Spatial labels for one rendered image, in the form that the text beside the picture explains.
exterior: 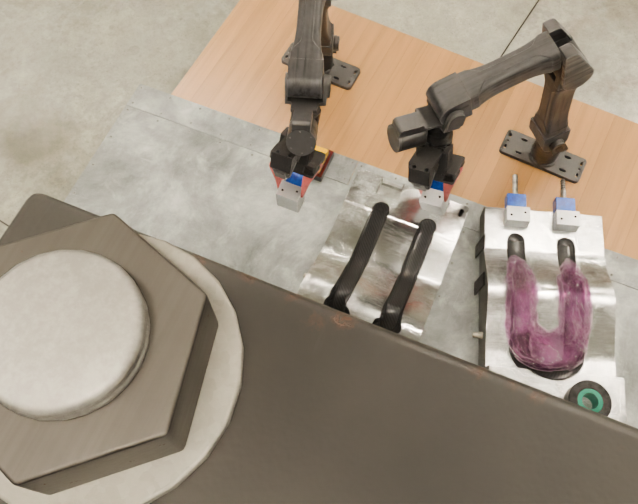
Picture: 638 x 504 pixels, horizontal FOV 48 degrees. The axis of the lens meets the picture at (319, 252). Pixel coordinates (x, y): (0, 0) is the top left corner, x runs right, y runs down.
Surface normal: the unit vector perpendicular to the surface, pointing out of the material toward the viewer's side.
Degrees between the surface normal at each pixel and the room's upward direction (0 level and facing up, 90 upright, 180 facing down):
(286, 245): 0
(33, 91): 0
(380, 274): 21
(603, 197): 0
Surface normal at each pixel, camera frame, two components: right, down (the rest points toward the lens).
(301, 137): -0.07, 0.63
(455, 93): -0.25, -0.32
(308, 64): -0.03, -0.19
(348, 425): -0.01, -0.41
